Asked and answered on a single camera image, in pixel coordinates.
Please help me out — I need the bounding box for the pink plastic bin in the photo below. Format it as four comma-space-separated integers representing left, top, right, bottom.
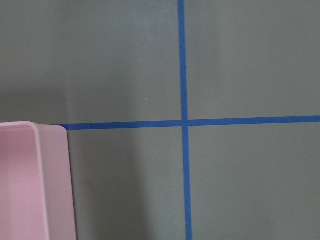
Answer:
0, 121, 77, 240

